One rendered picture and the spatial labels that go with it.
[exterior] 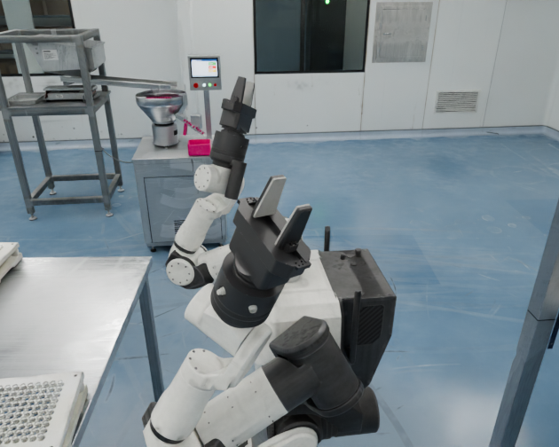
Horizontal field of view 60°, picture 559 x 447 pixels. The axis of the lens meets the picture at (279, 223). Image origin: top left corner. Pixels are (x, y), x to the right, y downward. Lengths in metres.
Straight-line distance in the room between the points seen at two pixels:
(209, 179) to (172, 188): 2.36
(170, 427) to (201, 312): 0.19
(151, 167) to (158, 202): 0.27
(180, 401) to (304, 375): 0.21
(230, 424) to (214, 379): 0.15
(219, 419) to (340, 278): 0.39
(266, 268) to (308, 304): 0.39
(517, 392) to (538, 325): 0.28
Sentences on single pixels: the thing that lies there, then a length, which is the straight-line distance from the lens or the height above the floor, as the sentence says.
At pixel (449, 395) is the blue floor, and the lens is 2.70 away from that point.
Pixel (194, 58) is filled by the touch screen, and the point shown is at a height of 1.37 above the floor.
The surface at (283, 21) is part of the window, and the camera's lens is 6.15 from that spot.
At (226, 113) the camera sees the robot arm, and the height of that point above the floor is 1.56.
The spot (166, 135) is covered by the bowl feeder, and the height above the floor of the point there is 0.86.
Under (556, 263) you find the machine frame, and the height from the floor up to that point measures 1.11.
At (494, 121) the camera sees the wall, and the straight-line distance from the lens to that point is 7.27.
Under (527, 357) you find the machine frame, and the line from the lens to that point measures 1.81.
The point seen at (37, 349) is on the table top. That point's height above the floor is 0.89.
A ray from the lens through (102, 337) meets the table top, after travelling 1.59.
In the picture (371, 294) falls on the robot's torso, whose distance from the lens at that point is 1.01.
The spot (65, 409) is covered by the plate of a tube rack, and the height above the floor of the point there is 0.96.
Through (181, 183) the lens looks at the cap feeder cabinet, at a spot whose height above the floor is 0.57.
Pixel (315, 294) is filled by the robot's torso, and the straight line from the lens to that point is 0.99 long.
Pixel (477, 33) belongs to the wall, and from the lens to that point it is 6.88.
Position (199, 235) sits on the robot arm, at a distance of 1.28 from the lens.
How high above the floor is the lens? 1.85
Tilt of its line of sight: 27 degrees down
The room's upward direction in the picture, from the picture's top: straight up
